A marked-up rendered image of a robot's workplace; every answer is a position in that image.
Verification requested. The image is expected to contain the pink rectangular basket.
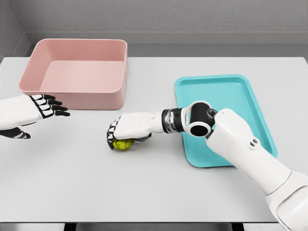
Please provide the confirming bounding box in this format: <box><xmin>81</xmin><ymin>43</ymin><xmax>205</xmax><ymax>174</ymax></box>
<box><xmin>18</xmin><ymin>38</ymin><xmax>128</xmax><ymax>111</ymax></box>

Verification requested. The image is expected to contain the blue rectangular tray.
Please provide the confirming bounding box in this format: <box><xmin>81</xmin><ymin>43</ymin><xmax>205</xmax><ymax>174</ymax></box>
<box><xmin>174</xmin><ymin>74</ymin><xmax>278</xmax><ymax>168</ymax></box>

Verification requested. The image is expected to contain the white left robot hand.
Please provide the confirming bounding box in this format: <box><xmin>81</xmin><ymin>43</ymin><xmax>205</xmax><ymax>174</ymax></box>
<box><xmin>0</xmin><ymin>94</ymin><xmax>71</xmax><ymax>140</ymax></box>

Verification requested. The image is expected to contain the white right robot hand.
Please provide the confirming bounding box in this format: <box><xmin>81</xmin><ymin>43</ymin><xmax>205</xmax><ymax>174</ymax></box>
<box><xmin>106</xmin><ymin>112</ymin><xmax>153</xmax><ymax>148</ymax></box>

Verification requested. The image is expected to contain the yellow-green tennis ball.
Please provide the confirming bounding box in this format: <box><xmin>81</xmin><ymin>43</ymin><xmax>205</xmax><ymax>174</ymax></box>
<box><xmin>111</xmin><ymin>139</ymin><xmax>133</xmax><ymax>152</ymax></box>

